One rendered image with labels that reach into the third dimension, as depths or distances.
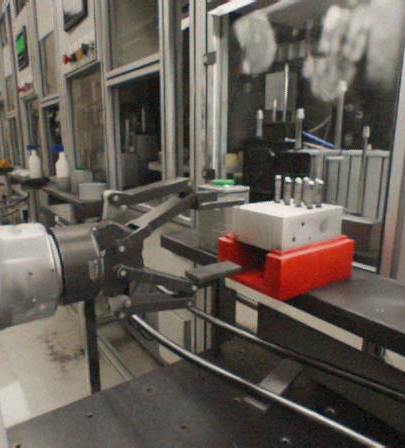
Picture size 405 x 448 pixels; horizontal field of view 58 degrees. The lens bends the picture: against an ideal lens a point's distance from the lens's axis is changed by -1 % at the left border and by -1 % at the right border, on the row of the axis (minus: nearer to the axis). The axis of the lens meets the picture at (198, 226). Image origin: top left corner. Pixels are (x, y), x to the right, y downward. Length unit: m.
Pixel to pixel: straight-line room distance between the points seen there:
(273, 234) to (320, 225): 0.09
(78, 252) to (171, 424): 0.37
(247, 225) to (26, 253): 0.30
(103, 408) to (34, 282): 0.39
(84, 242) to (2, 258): 0.07
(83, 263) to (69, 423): 0.37
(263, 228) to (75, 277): 0.26
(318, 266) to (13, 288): 0.37
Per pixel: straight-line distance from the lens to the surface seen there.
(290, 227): 0.48
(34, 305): 0.34
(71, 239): 0.35
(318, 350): 0.96
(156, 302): 0.42
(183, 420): 0.65
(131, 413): 0.67
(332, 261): 0.54
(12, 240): 0.34
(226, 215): 0.62
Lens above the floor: 1.10
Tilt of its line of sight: 13 degrees down
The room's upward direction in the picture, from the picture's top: straight up
